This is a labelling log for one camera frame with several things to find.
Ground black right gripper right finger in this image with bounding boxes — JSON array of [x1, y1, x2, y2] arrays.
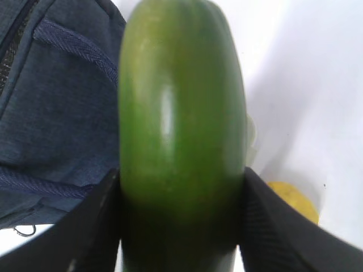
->
[[239, 167, 362, 272]]

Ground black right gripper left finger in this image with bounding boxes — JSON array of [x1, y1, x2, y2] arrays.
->
[[1, 169, 121, 272]]

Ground yellow squash toy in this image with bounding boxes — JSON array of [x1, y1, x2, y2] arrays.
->
[[267, 181, 319, 224]]

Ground green cucumber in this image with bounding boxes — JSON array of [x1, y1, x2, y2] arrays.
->
[[119, 1, 247, 271]]

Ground navy blue lunch bag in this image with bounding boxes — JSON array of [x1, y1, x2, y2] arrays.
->
[[1, 1, 126, 229]]

